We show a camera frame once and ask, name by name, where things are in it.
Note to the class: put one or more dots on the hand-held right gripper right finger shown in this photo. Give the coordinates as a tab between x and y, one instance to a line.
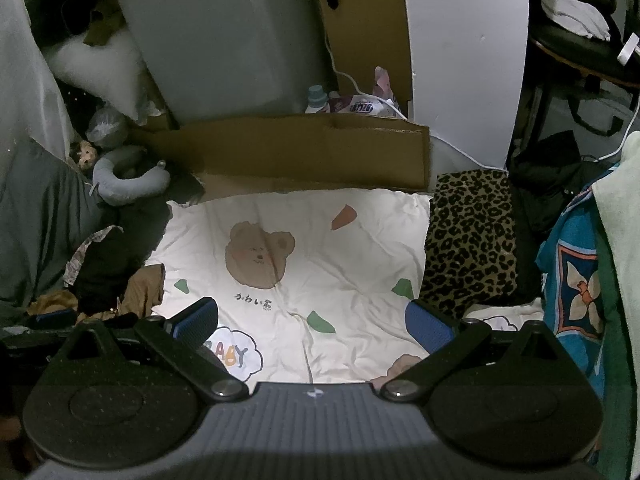
430	322

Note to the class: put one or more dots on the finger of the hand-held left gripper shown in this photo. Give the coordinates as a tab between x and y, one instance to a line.
50	319

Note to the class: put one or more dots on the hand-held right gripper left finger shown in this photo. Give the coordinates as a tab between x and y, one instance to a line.
197	317

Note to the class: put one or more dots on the leopard print garment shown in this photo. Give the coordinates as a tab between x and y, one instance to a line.
470	240

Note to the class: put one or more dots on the brown garment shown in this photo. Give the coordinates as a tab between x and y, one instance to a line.
145	285

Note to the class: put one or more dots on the floral cloth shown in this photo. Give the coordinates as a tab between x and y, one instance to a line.
77	260

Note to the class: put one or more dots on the grey-green bedding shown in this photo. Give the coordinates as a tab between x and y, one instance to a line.
35	220

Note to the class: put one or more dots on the bear print blanket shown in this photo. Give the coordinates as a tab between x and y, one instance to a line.
325	270

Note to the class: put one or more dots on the grey neck pillow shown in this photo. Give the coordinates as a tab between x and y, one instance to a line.
125	192

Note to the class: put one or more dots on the teal printed cloth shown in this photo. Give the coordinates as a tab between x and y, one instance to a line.
565	240

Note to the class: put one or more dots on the small plush doll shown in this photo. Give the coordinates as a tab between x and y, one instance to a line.
85	152

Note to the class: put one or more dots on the flattened cardboard box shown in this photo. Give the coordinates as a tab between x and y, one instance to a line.
300	150

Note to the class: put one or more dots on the dark green cloth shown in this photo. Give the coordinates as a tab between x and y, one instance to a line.
617	385

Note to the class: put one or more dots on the grey plastic bag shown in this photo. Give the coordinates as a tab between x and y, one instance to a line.
105	127

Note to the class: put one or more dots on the light green towel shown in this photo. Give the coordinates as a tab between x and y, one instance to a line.
622	210

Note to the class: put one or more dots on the white snack bag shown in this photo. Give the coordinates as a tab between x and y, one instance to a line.
362	107

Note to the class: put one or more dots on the pink bag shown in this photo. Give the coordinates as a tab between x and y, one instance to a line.
382	82

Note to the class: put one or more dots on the white curtain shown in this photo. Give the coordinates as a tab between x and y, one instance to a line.
25	75

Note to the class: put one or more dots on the detergent bottle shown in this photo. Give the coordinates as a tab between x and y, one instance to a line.
316	100

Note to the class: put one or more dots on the white pillow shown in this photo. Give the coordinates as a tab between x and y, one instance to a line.
95	65

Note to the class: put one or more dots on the grey appliance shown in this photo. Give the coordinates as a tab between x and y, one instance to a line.
225	45

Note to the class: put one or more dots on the olive garment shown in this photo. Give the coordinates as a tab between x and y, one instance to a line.
102	25

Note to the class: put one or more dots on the tall cardboard panel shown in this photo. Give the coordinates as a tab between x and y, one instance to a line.
365	25

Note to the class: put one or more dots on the black chair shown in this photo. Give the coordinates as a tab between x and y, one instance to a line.
575	45

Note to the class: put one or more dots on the white charger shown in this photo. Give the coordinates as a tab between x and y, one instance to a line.
629	49

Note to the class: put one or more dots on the white cloth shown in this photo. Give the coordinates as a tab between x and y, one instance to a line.
575	12

